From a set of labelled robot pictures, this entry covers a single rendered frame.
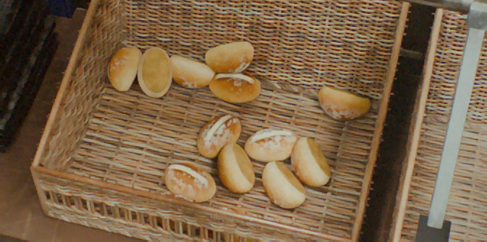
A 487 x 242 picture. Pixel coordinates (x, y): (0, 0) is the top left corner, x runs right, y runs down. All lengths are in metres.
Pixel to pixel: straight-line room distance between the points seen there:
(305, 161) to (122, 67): 0.40
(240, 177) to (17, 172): 0.42
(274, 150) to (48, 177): 0.41
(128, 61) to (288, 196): 0.42
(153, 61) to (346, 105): 0.37
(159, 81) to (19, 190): 0.33
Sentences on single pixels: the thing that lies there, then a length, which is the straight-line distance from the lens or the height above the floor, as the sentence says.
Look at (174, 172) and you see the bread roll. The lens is 1.70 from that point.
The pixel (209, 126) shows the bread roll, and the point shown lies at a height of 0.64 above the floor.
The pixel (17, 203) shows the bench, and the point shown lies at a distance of 1.77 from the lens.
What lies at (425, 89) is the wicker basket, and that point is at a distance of 1.62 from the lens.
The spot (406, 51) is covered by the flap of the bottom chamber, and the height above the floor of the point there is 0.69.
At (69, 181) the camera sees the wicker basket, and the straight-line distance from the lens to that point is 1.61.
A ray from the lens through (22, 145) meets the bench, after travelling 1.84.
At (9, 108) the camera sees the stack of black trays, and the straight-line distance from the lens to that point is 1.78.
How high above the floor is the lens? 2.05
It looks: 52 degrees down
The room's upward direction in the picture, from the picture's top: 1 degrees clockwise
